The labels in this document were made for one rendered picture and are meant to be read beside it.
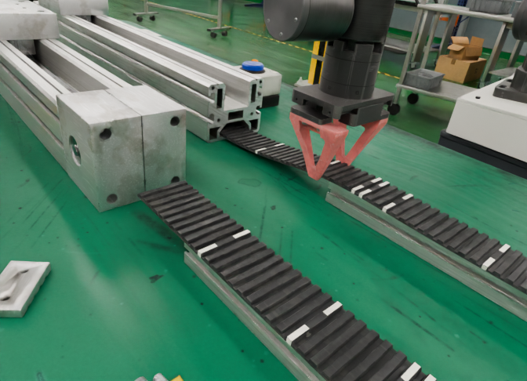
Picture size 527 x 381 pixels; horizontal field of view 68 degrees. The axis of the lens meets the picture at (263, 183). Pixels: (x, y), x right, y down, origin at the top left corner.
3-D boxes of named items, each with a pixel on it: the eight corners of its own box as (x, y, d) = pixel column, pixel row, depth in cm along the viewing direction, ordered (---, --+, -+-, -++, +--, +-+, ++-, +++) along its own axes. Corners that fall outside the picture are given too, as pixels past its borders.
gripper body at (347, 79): (288, 104, 42) (298, 31, 38) (346, 93, 48) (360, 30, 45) (335, 125, 38) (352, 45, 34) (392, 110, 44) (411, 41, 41)
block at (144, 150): (203, 181, 47) (205, 105, 42) (99, 212, 39) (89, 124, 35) (165, 153, 52) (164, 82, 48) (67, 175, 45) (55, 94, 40)
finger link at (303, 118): (279, 171, 46) (290, 92, 42) (319, 157, 51) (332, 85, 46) (323, 197, 42) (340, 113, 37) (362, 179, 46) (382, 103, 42)
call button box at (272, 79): (278, 105, 75) (283, 72, 72) (239, 113, 69) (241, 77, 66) (252, 93, 80) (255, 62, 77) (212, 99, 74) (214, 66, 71)
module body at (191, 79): (259, 131, 63) (264, 78, 59) (206, 143, 57) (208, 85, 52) (76, 34, 112) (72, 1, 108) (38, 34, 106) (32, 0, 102)
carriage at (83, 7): (110, 27, 95) (107, -3, 92) (62, 28, 89) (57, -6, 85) (85, 16, 105) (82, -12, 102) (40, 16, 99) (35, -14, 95)
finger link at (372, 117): (294, 165, 48) (307, 89, 43) (332, 153, 52) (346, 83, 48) (338, 190, 44) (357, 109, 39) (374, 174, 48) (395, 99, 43)
